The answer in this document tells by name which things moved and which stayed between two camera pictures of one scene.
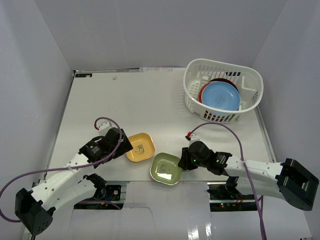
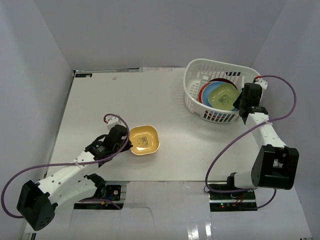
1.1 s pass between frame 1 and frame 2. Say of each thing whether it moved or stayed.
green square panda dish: moved
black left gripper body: stayed
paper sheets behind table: stayed
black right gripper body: moved
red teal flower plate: stayed
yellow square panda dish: moved
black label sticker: stayed
